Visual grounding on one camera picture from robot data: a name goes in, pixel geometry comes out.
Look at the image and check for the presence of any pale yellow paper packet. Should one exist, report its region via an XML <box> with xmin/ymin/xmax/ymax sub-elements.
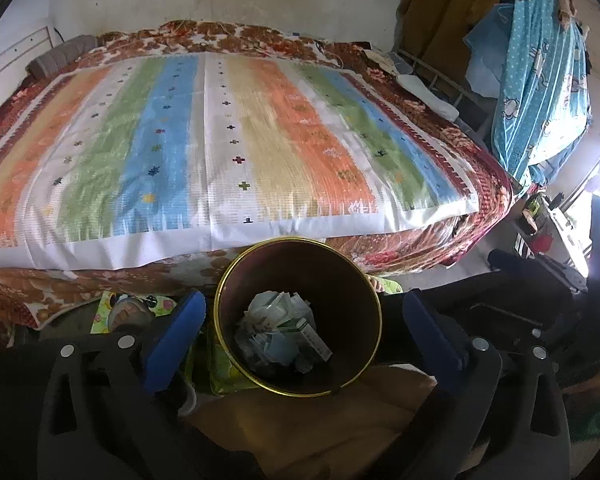
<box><xmin>244</xmin><ymin>292</ymin><xmax>299</xmax><ymax>332</ymax></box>

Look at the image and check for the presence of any green white medicine box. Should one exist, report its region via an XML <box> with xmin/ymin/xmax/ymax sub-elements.
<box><xmin>290</xmin><ymin>318</ymin><xmax>332</xmax><ymax>362</ymax></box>

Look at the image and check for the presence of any blue face mask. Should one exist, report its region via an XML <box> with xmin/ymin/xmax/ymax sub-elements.
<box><xmin>249</xmin><ymin>332</ymin><xmax>299</xmax><ymax>366</ymax></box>

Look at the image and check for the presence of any dark round gold-rimmed trash bin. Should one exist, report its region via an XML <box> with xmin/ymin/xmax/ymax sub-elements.
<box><xmin>213</xmin><ymin>237</ymin><xmax>382</xmax><ymax>398</ymax></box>

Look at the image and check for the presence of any green patterned slipper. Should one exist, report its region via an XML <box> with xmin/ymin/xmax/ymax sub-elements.
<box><xmin>91</xmin><ymin>292</ymin><xmax>176</xmax><ymax>335</ymax></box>

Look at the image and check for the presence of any brown floral blanket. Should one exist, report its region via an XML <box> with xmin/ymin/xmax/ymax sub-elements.
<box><xmin>0</xmin><ymin>21</ymin><xmax>513</xmax><ymax>330</ymax></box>

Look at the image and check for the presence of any striped colourful bed sheet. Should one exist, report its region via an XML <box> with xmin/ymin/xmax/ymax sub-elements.
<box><xmin>0</xmin><ymin>53</ymin><xmax>479</xmax><ymax>271</ymax></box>

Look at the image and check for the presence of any blue dotted hanging cloth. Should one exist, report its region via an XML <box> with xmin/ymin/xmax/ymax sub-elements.
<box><xmin>491</xmin><ymin>0</ymin><xmax>591</xmax><ymax>188</ymax></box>

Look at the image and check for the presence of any white rolled pillow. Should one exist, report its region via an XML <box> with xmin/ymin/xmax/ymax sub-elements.
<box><xmin>396</xmin><ymin>74</ymin><xmax>460</xmax><ymax>122</ymax></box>

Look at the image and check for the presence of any light blue hanging shirt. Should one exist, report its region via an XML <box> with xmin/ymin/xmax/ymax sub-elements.
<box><xmin>463</xmin><ymin>3</ymin><xmax>514</xmax><ymax>99</ymax></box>

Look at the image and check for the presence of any mustard brown hanging garment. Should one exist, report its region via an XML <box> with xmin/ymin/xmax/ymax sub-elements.
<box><xmin>396</xmin><ymin>0</ymin><xmax>500</xmax><ymax>82</ymax></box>

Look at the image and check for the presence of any metal bed rail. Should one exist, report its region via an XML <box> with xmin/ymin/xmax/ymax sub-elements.
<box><xmin>396</xmin><ymin>49</ymin><xmax>495</xmax><ymax>140</ymax></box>

